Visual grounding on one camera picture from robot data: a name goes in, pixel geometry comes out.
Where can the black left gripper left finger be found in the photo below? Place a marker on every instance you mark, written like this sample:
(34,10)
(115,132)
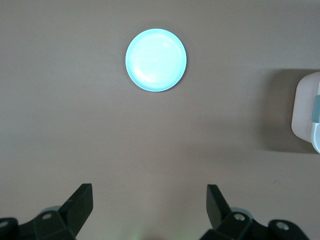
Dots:
(75,212)

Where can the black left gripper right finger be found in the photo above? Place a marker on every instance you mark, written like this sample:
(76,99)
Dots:
(220,215)

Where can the white lidded container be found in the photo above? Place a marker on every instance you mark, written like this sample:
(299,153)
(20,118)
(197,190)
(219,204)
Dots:
(303,110)

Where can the light blue round plate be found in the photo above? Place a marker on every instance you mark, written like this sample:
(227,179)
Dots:
(156,60)

